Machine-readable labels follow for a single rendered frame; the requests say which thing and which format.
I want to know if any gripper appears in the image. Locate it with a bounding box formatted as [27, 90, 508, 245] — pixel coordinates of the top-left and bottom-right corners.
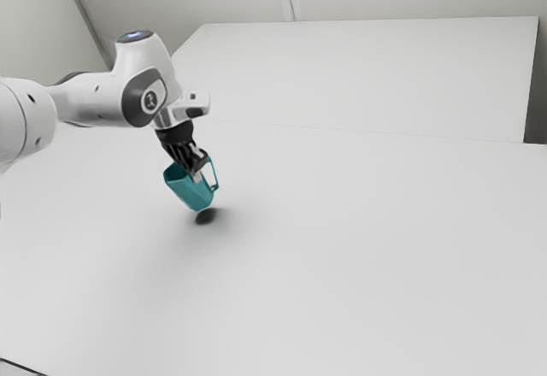
[156, 120, 209, 185]

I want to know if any teal faceted mug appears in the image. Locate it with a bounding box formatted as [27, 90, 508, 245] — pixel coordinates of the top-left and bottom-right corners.
[162, 152, 221, 213]

